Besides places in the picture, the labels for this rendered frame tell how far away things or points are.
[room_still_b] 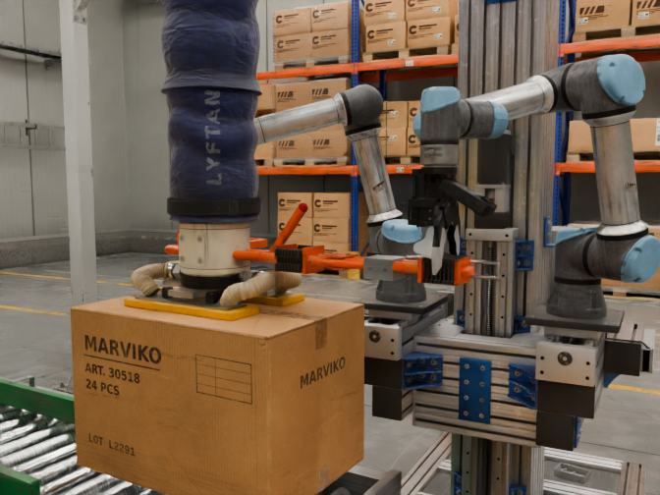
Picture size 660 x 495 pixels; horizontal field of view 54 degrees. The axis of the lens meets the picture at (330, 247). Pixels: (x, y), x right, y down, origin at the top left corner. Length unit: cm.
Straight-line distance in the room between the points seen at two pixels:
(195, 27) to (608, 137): 96
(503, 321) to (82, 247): 316
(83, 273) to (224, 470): 320
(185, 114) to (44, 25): 1113
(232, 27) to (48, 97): 1096
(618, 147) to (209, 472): 116
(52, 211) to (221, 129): 1090
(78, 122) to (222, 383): 329
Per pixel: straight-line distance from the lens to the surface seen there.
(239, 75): 155
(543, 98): 166
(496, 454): 206
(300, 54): 978
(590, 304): 180
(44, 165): 1228
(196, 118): 154
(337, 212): 940
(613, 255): 169
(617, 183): 166
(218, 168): 152
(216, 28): 155
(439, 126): 129
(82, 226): 450
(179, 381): 148
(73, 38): 457
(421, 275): 130
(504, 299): 192
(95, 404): 170
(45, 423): 258
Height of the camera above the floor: 139
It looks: 6 degrees down
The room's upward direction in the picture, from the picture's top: straight up
